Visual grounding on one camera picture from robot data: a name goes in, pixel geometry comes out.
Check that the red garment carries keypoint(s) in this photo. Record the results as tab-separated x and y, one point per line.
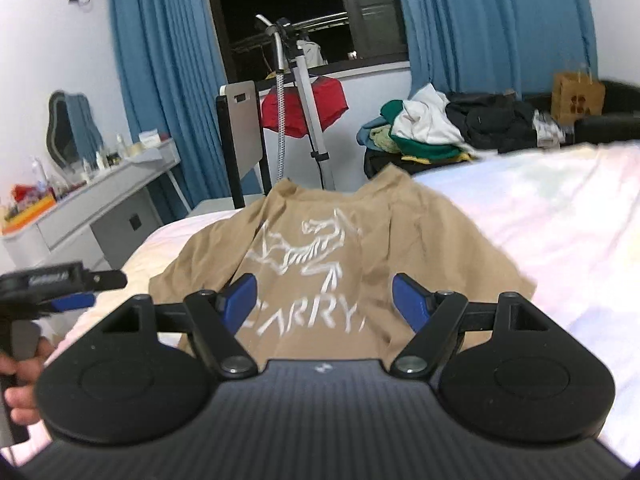
325	105

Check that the pastel bed blanket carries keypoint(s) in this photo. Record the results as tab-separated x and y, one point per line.
550	220

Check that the white patterned cloth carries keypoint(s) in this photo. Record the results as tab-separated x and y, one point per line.
547	130

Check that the white dresser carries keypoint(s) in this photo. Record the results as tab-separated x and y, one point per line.
100	210

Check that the black sofa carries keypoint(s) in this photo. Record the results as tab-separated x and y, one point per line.
600	127

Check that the yellow-green towel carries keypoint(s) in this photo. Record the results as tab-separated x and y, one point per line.
382	138

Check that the brown paper bag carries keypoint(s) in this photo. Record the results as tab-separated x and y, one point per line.
577	95

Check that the wavy mirror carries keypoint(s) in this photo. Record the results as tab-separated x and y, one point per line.
70	125

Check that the row of cosmetic bottles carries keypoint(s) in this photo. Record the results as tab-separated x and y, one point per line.
102	157

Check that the light blue garment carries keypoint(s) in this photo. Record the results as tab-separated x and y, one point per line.
366	129

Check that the grey chair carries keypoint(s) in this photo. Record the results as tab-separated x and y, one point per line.
245	125

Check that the dark window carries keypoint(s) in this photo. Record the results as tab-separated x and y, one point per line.
250	0

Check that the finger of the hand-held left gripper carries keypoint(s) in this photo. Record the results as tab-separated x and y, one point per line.
72	303
107	279

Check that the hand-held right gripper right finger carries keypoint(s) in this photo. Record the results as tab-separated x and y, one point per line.
407	297

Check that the black jacket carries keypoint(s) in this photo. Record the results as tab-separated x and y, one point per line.
495	125

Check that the silver garment steamer pole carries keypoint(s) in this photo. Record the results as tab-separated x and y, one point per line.
312	110

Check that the small white box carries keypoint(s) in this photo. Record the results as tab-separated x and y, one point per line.
148	139

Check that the orange box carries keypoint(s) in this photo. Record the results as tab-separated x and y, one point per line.
30	212

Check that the pile of clothes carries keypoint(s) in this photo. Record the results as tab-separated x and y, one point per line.
425	151

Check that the white sweatshirt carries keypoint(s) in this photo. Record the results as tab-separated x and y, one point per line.
425	120

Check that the person's left hand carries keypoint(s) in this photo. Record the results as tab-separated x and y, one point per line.
22	402

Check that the balcony railing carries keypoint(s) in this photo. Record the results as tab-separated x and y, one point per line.
320	22

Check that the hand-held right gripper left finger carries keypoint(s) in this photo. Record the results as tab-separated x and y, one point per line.
243	296

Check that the tan printed t-shirt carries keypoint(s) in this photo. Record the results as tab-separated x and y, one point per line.
400	230

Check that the blue curtain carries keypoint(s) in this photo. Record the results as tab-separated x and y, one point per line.
475	25
165	85

